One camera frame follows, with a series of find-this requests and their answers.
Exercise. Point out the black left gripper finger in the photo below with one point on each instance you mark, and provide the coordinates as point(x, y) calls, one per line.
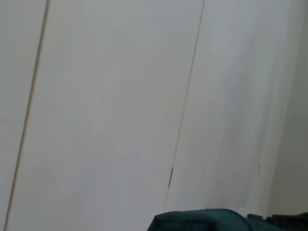
point(281, 223)

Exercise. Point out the dark teal fabric lunch bag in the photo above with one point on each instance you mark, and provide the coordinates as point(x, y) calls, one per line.
point(197, 221)

